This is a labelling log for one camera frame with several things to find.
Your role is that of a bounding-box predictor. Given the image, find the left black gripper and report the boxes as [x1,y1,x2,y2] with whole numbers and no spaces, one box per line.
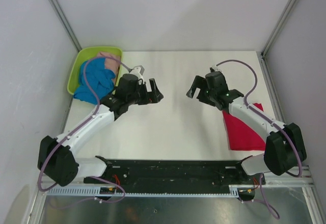
[127,79,162,105]

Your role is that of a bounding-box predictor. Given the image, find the red t shirt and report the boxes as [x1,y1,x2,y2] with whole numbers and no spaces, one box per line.
[223,98,269,151]

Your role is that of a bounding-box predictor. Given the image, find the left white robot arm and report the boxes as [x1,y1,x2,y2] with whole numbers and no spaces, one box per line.
[37,73,164,186]

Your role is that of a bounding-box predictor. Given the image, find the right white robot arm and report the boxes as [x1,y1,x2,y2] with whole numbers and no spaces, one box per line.
[186,71,307,184]

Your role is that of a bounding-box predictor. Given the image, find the beige pink t shirt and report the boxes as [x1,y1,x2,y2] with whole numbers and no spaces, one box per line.
[97,52,121,77]

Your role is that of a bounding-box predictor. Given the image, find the blue t shirt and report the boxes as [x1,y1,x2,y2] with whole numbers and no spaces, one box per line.
[73,58,116,105]

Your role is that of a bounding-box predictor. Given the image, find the lime green plastic bin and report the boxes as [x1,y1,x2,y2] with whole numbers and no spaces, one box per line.
[67,46,123,95]

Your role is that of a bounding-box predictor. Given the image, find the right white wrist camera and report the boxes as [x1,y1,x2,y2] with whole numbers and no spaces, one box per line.
[209,66,221,72]

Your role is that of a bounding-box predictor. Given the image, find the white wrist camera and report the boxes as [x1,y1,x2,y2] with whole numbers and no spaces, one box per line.
[129,65,145,84]
[209,66,221,72]

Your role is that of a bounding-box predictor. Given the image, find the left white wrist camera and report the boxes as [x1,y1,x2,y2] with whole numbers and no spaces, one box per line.
[129,65,145,84]

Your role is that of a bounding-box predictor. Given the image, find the right aluminium side rail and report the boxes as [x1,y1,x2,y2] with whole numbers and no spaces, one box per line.
[256,52,286,122]

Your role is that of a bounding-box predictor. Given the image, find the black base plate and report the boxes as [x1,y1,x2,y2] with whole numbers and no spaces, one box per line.
[98,157,260,185]

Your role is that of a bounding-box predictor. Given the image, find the grey slotted cable duct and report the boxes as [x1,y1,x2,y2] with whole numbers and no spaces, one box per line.
[44,185,255,197]

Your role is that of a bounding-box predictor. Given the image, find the aluminium front rail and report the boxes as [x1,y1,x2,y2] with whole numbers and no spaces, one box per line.
[264,166,315,188]

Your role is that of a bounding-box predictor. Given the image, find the right aluminium frame post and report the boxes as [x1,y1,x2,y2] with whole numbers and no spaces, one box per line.
[261,0,300,58]

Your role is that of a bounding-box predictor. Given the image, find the aluminium frame post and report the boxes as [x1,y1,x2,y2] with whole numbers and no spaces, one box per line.
[48,0,82,51]
[261,0,300,58]

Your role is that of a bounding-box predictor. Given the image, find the left aluminium frame post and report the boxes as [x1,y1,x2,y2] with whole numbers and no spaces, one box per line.
[48,0,82,51]

